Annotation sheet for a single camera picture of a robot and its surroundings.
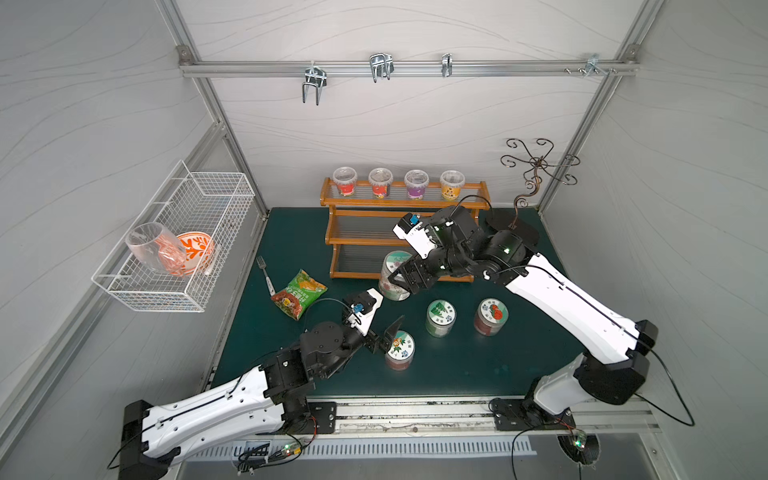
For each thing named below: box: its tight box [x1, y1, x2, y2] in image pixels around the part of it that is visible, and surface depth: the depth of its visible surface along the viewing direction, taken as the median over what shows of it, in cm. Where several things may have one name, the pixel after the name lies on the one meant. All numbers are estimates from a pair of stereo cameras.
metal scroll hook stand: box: [500, 138, 581, 230], surface depth 95 cm
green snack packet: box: [270, 269, 328, 321], surface depth 93 cm
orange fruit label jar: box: [386, 330, 415, 371], surface depth 78 cm
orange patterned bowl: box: [177, 231, 215, 276], surface depth 68 cm
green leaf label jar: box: [425, 299, 457, 338], surface depth 86 cm
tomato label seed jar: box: [474, 298, 509, 337], surface depth 86 cm
